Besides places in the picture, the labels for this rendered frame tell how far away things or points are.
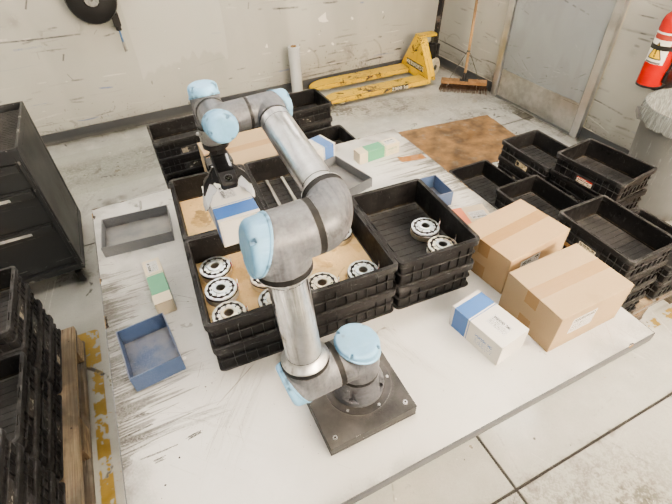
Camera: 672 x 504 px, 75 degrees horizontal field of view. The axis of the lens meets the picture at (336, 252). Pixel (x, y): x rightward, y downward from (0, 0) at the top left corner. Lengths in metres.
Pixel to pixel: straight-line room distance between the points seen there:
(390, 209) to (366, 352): 0.79
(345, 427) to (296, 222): 0.65
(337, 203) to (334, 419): 0.65
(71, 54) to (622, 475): 4.55
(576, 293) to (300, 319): 0.90
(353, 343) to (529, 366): 0.61
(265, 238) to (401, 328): 0.81
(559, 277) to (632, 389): 1.08
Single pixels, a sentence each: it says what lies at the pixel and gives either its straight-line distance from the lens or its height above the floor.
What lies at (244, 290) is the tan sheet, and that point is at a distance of 1.46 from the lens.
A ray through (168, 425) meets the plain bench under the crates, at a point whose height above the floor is 0.70.
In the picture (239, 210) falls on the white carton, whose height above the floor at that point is 1.13.
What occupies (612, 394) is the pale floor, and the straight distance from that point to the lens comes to 2.46.
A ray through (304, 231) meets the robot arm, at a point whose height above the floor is 1.36.
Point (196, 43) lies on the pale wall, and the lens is 4.57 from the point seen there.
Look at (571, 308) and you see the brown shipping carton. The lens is 1.47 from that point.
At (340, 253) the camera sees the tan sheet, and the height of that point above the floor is 0.83.
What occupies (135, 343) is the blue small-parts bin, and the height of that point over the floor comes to 0.70.
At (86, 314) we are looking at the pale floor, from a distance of 2.84.
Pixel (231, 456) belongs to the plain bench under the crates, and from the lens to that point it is 1.31.
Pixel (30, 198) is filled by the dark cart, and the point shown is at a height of 0.64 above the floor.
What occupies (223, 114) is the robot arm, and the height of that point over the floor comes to 1.44.
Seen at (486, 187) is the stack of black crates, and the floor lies 0.27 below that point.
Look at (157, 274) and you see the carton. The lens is 1.71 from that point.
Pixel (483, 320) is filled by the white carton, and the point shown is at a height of 0.79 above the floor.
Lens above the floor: 1.87
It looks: 42 degrees down
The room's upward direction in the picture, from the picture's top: 2 degrees counter-clockwise
